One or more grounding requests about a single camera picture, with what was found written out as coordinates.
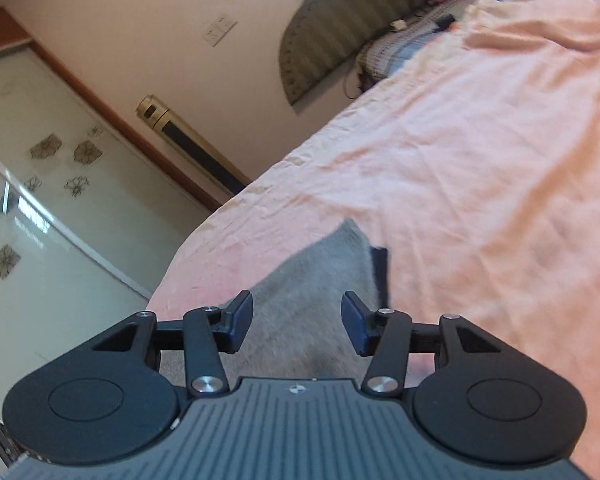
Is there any gold tower fan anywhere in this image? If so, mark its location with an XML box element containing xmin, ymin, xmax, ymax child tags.
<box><xmin>135</xmin><ymin>93</ymin><xmax>253</xmax><ymax>199</ymax></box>

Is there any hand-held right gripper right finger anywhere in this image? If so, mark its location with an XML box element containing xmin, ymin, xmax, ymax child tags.
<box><xmin>341</xmin><ymin>291</ymin><xmax>506</xmax><ymax>400</ymax></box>

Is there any olive padded headboard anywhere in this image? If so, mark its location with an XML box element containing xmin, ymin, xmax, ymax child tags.
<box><xmin>279</xmin><ymin>0</ymin><xmax>476</xmax><ymax>107</ymax></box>

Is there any grey patterned pillow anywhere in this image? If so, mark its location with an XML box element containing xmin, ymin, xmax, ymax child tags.
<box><xmin>355</xmin><ymin>0</ymin><xmax>478</xmax><ymax>92</ymax></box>

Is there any glass wardrobe door flower print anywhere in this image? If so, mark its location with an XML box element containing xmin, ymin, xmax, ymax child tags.
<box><xmin>0</xmin><ymin>44</ymin><xmax>214</xmax><ymax>463</ymax></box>

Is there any brown wooden door frame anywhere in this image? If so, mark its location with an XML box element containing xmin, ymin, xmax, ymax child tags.
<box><xmin>0</xmin><ymin>7</ymin><xmax>222</xmax><ymax>212</ymax></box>

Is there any pink bed sheet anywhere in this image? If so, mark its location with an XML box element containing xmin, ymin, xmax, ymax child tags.
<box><xmin>145</xmin><ymin>0</ymin><xmax>600</xmax><ymax>480</ymax></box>

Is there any grey sweater with navy sleeves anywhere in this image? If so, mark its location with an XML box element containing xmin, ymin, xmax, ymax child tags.
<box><xmin>159</xmin><ymin>217</ymin><xmax>392</xmax><ymax>386</ymax></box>

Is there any white wall switch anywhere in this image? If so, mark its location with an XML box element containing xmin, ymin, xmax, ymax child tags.
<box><xmin>202</xmin><ymin>15</ymin><xmax>238</xmax><ymax>48</ymax></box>

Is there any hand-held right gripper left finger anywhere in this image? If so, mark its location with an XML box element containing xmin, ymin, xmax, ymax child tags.
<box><xmin>94</xmin><ymin>290</ymin><xmax>254</xmax><ymax>399</ymax></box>

